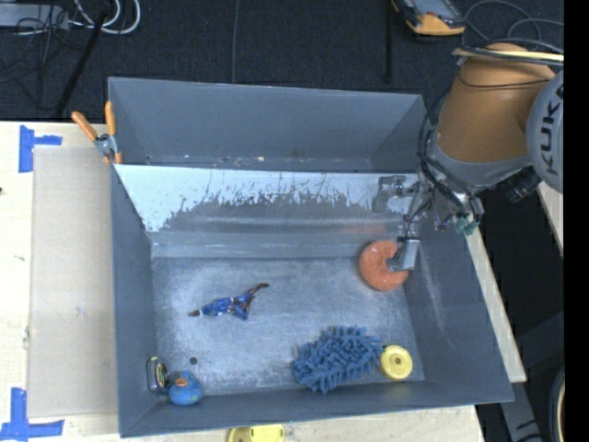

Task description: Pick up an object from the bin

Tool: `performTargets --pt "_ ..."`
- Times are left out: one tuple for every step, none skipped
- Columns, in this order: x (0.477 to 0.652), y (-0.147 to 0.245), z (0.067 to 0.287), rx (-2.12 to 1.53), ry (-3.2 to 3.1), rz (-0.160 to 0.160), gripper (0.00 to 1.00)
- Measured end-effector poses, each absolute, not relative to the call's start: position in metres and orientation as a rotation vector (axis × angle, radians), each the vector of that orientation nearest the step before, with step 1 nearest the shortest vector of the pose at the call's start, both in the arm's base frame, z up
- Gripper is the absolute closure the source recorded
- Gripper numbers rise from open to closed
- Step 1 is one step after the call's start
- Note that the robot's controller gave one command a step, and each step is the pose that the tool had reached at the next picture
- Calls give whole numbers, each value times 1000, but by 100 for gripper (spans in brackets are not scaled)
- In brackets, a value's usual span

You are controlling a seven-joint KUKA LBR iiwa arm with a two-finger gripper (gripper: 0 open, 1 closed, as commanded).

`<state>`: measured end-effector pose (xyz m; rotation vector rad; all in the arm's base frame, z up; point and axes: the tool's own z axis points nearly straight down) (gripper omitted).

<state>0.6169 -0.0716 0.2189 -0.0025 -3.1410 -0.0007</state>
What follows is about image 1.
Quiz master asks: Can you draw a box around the black cylinder on white bracket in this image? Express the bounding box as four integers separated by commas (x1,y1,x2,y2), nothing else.
500,167,543,204

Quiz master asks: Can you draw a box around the blue rubber duck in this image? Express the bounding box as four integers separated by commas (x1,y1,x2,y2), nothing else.
167,369,205,407

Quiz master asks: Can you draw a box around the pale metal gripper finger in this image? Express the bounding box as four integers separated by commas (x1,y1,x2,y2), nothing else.
388,235,422,273
372,174,420,214

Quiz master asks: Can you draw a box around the yellow plastic piece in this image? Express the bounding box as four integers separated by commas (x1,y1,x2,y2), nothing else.
225,424,286,442

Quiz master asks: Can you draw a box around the black and yellow tape measure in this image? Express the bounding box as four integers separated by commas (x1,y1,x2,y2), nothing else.
145,355,171,393

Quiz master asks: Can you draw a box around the pale wood flat board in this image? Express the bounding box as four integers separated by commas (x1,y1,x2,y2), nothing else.
26,145,121,420

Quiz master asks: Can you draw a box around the yellow round plastic disc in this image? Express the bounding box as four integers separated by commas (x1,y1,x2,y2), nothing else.
378,344,414,382

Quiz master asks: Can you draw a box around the blue chenille duster mitt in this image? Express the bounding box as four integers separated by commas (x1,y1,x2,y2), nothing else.
290,324,386,395

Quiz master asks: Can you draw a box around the grey metal bin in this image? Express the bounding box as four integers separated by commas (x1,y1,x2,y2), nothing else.
106,76,516,439

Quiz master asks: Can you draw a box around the orange foam ring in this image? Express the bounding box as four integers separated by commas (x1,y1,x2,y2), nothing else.
358,239,411,293

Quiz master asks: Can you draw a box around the blue toy figure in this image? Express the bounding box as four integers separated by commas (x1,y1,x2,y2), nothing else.
188,282,271,322

